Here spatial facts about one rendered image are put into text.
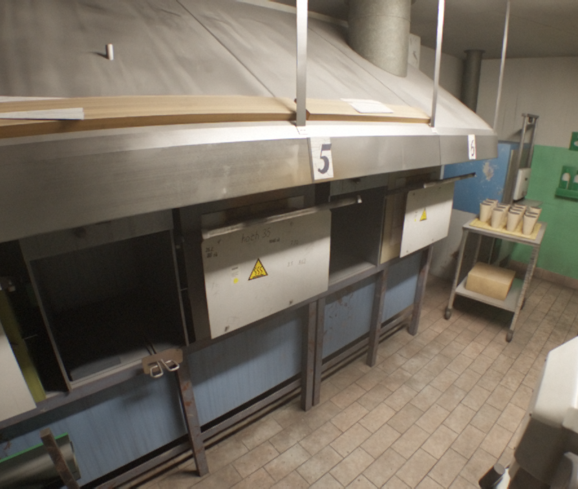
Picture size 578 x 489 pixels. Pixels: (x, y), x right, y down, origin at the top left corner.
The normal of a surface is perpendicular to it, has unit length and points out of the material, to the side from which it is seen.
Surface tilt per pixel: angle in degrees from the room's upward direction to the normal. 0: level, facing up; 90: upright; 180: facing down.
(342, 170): 80
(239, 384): 90
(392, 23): 90
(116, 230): 90
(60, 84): 33
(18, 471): 0
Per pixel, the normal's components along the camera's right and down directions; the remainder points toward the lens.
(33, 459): 0.00, -0.93
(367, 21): -0.56, 0.30
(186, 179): 0.62, 0.11
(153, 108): 0.35, -0.63
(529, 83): -0.77, 0.22
